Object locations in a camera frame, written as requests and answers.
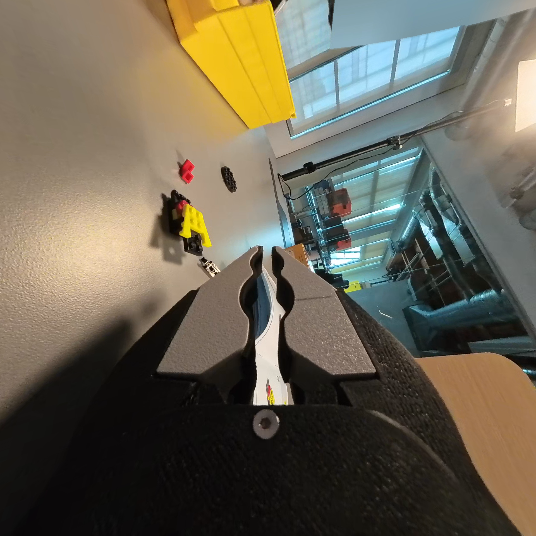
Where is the yellow cardboard box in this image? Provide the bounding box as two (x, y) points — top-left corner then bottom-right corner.
(292, 244), (319, 273)

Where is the open instruction booklet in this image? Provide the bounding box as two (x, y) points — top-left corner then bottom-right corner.
(253, 268), (294, 406)

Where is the black cable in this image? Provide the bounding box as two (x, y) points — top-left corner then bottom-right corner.
(277, 169), (336, 208)

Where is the black pole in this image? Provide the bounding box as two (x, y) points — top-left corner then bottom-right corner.
(278, 97), (513, 181)

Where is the ceiling light panel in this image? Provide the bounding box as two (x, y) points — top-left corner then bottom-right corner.
(515, 60), (536, 133)

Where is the computer monitor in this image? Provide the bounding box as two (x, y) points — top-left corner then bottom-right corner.
(268, 157), (291, 248)

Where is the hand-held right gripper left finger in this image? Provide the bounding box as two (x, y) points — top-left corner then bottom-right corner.
(156, 246), (264, 396)

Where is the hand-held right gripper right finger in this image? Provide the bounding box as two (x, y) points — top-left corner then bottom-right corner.
(271, 246), (377, 396)

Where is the yellow plastic bin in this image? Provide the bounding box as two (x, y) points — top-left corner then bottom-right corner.
(167, 0), (297, 130)

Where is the large glass window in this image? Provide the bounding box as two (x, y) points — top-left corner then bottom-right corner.
(288, 25), (465, 139)

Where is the black red yellow lego assembly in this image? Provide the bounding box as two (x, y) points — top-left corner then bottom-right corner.
(169, 190), (212, 255)

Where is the silver ventilation duct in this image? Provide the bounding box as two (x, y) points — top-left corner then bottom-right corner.
(398, 167), (461, 252)

